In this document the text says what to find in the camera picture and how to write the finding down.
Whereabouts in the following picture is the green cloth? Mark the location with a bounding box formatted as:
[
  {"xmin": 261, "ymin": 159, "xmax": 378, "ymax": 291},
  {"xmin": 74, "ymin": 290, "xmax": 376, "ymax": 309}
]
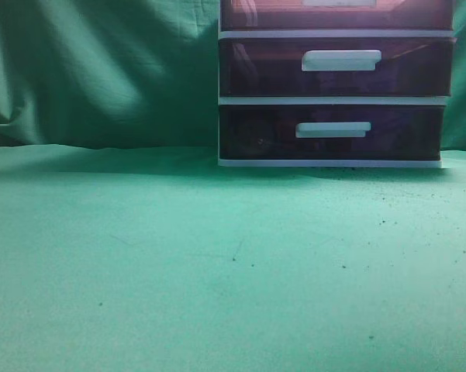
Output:
[{"xmin": 0, "ymin": 1, "xmax": 466, "ymax": 371}]

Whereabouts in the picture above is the purple drawer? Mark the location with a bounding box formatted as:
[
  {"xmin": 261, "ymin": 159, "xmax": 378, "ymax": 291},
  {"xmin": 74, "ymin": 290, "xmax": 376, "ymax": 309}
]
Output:
[
  {"xmin": 220, "ymin": 0, "xmax": 454, "ymax": 30},
  {"xmin": 219, "ymin": 105, "xmax": 444, "ymax": 161},
  {"xmin": 219, "ymin": 37, "xmax": 455, "ymax": 97}
]

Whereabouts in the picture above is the white drawer cabinet frame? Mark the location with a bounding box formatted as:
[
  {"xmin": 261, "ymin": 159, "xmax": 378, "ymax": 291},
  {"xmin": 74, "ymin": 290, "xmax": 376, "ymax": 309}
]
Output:
[{"xmin": 218, "ymin": 4, "xmax": 455, "ymax": 168}]

